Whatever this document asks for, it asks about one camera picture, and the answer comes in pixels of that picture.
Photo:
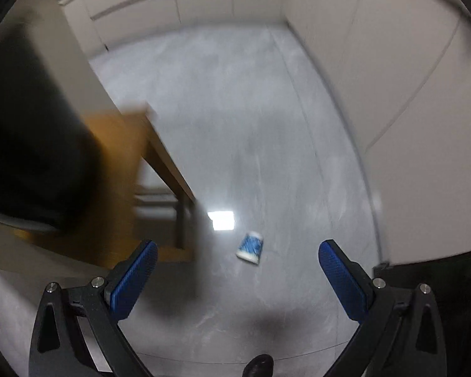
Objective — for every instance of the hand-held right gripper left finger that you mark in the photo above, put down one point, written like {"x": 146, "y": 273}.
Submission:
{"x": 135, "y": 279}

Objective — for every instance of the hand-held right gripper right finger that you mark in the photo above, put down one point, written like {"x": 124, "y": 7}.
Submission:
{"x": 343, "y": 279}

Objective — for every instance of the blue white patterned cup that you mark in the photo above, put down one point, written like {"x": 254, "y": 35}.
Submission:
{"x": 250, "y": 247}

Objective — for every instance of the black plastic bucket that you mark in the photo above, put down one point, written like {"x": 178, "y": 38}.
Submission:
{"x": 31, "y": 145}

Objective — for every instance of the person's black shoe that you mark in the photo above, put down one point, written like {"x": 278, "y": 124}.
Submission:
{"x": 259, "y": 366}

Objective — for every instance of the wooden stool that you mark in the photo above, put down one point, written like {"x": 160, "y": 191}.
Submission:
{"x": 114, "y": 145}

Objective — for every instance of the tiled kitchen island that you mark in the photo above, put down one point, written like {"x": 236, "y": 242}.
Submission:
{"x": 74, "y": 66}

